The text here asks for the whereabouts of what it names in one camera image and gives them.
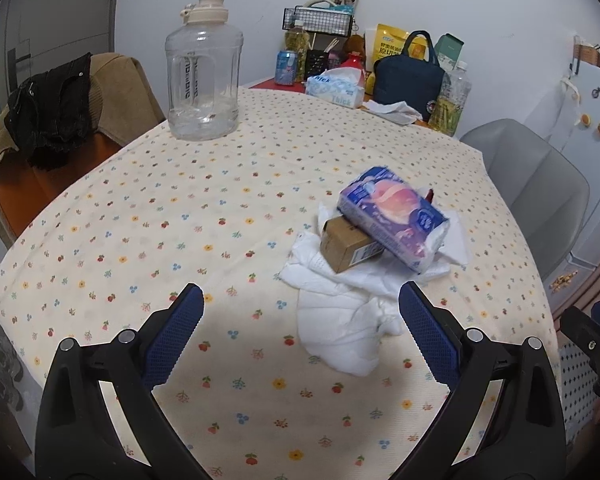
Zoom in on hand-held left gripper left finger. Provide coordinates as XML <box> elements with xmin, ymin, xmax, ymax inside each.
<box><xmin>35</xmin><ymin>282</ymin><xmax>211</xmax><ymax>480</ymax></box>

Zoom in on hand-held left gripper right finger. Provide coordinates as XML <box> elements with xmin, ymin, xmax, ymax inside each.
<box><xmin>392</xmin><ymin>281</ymin><xmax>567</xmax><ymax>480</ymax></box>

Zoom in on purple tissue pack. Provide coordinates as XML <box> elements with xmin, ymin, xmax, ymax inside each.
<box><xmin>337</xmin><ymin>166</ymin><xmax>451</xmax><ymax>275</ymax></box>

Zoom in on small brown cardboard box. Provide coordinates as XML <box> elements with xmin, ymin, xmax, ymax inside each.
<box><xmin>320</xmin><ymin>215</ymin><xmax>387</xmax><ymax>275</ymax></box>

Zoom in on white pegboard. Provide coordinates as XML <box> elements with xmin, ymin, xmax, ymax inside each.
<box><xmin>555</xmin><ymin>345</ymin><xmax>600</xmax><ymax>441</ymax></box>

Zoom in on gold cluster fridge magnet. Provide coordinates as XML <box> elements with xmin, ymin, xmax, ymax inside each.
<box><xmin>549</xmin><ymin>271</ymin><xmax>580</xmax><ymax>292</ymax></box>

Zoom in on floral cream tablecloth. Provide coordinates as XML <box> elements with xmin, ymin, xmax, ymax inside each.
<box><xmin>0</xmin><ymin>85</ymin><xmax>561</xmax><ymax>480</ymax></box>

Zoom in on white refrigerator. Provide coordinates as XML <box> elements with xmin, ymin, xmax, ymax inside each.
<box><xmin>540</xmin><ymin>57</ymin><xmax>600</xmax><ymax>281</ymax></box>

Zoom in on grey chair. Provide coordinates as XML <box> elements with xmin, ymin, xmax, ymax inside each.
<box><xmin>459</xmin><ymin>118</ymin><xmax>591</xmax><ymax>281</ymax></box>

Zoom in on dark printed cloth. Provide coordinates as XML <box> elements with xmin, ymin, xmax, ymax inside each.
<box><xmin>0</xmin><ymin>300</ymin><xmax>36</xmax><ymax>466</ymax></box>

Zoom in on orange chair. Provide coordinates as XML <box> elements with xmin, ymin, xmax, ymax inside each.
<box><xmin>0</xmin><ymin>132</ymin><xmax>123</xmax><ymax>251</ymax></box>

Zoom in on white hanging bag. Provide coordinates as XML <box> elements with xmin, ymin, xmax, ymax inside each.
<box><xmin>542</xmin><ymin>75</ymin><xmax>581</xmax><ymax>151</ymax></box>

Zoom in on clear bottle with yellow liquid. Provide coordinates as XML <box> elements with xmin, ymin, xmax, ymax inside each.
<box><xmin>427</xmin><ymin>61</ymin><xmax>472</xmax><ymax>137</ymax></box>

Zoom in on white cloth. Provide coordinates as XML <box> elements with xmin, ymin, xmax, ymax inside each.
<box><xmin>362</xmin><ymin>100</ymin><xmax>425</xmax><ymax>126</ymax></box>

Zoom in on navy lunch bag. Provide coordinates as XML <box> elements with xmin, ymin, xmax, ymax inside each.
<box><xmin>371</xmin><ymin>30</ymin><xmax>447</xmax><ymax>122</ymax></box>

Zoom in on large clear water jug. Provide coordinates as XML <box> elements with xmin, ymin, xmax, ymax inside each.
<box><xmin>165</xmin><ymin>0</ymin><xmax>244</xmax><ymax>142</ymax></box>

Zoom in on blue tissue box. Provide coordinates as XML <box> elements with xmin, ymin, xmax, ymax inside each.
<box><xmin>305</xmin><ymin>67</ymin><xmax>367</xmax><ymax>110</ymax></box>

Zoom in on black clothes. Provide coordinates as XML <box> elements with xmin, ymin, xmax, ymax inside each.
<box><xmin>4</xmin><ymin>52</ymin><xmax>93</xmax><ymax>171</ymax></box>

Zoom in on red table mat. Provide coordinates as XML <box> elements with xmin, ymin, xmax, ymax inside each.
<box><xmin>248</xmin><ymin>77</ymin><xmax>311</xmax><ymax>95</ymax></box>

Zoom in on woven basket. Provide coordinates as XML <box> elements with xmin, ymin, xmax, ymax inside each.
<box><xmin>572</xmin><ymin>35</ymin><xmax>600</xmax><ymax>76</ymax></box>

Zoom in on red bottle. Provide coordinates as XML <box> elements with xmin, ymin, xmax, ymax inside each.
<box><xmin>337</xmin><ymin>52</ymin><xmax>366</xmax><ymax>78</ymax></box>

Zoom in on green carton box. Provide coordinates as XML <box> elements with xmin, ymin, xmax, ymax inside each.
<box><xmin>434</xmin><ymin>33</ymin><xmax>465</xmax><ymax>72</ymax></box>

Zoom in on blue soda can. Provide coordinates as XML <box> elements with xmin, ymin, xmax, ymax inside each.
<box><xmin>274</xmin><ymin>50</ymin><xmax>299</xmax><ymax>86</ymax></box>

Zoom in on yellow food bag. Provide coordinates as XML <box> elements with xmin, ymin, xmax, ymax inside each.
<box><xmin>375</xmin><ymin>23</ymin><xmax>431</xmax><ymax>68</ymax></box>

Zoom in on black utensil holder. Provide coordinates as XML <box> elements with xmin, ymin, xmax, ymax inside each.
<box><xmin>306</xmin><ymin>49</ymin><xmax>331</xmax><ymax>81</ymax></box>

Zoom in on yellow oil bottle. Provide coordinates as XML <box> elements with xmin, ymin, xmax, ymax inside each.
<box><xmin>285</xmin><ymin>19</ymin><xmax>308</xmax><ymax>83</ymax></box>

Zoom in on grey door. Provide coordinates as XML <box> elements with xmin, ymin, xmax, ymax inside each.
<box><xmin>0</xmin><ymin>0</ymin><xmax>123</xmax><ymax>91</ymax></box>

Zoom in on door handle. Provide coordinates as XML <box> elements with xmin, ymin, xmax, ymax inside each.
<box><xmin>7</xmin><ymin>47</ymin><xmax>26</xmax><ymax>78</ymax></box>

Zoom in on black wire basket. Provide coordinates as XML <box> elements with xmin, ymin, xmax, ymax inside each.
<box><xmin>282</xmin><ymin>6</ymin><xmax>356</xmax><ymax>37</ymax></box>

